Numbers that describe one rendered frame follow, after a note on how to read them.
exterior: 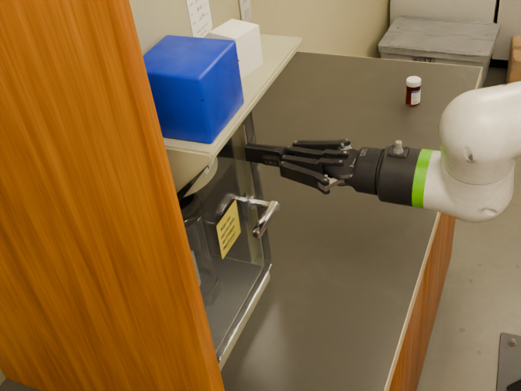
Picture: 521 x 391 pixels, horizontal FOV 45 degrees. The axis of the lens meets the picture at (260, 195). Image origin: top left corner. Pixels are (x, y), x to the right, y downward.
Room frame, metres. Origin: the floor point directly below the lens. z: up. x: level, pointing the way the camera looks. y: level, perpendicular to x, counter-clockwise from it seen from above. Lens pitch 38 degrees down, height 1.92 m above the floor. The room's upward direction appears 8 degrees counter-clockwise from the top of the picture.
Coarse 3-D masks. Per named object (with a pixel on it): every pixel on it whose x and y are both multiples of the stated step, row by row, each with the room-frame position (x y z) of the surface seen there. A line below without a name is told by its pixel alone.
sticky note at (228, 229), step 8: (232, 208) 0.83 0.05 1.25; (224, 216) 0.81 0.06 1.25; (232, 216) 0.83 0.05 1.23; (224, 224) 0.80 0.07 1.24; (232, 224) 0.82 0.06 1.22; (224, 232) 0.80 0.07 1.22; (232, 232) 0.82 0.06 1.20; (240, 232) 0.84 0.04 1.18; (224, 240) 0.79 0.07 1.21; (232, 240) 0.81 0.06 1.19; (224, 248) 0.79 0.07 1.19; (224, 256) 0.78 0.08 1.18
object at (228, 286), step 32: (224, 160) 0.83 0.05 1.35; (192, 192) 0.74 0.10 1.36; (224, 192) 0.82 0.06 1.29; (256, 192) 0.91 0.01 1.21; (192, 224) 0.73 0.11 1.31; (192, 256) 0.71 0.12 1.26; (256, 256) 0.88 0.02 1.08; (224, 288) 0.77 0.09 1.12; (256, 288) 0.86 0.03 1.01; (224, 320) 0.75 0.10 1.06; (224, 352) 0.73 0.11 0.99
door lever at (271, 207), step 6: (252, 198) 0.89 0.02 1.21; (252, 204) 0.89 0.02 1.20; (258, 204) 0.89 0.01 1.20; (264, 204) 0.88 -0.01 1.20; (270, 204) 0.87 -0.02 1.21; (276, 204) 0.87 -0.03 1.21; (270, 210) 0.86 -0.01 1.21; (276, 210) 0.87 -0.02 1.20; (264, 216) 0.84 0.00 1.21; (270, 216) 0.84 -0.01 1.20; (258, 222) 0.83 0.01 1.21; (264, 222) 0.83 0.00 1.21; (258, 228) 0.81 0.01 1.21; (264, 228) 0.82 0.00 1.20; (258, 234) 0.80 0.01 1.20
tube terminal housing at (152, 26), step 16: (144, 0) 0.75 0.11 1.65; (160, 0) 0.78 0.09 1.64; (176, 0) 0.81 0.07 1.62; (224, 0) 0.93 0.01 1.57; (144, 16) 0.75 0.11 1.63; (160, 16) 0.78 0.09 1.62; (176, 16) 0.81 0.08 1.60; (224, 16) 0.92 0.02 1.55; (144, 32) 0.74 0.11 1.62; (160, 32) 0.77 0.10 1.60; (176, 32) 0.80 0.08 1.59; (144, 48) 0.73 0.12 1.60; (256, 304) 0.88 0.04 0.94
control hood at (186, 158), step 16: (272, 48) 0.87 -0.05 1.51; (288, 48) 0.86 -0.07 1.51; (272, 64) 0.82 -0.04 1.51; (256, 80) 0.78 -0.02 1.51; (272, 80) 0.78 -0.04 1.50; (256, 96) 0.74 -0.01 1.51; (240, 112) 0.70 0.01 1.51; (224, 128) 0.66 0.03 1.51; (176, 144) 0.64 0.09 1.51; (192, 144) 0.64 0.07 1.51; (208, 144) 0.63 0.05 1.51; (224, 144) 0.65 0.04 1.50; (176, 160) 0.64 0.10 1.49; (192, 160) 0.63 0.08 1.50; (208, 160) 0.62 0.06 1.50; (176, 176) 0.64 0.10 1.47; (192, 176) 0.63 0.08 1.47; (176, 192) 0.65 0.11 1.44
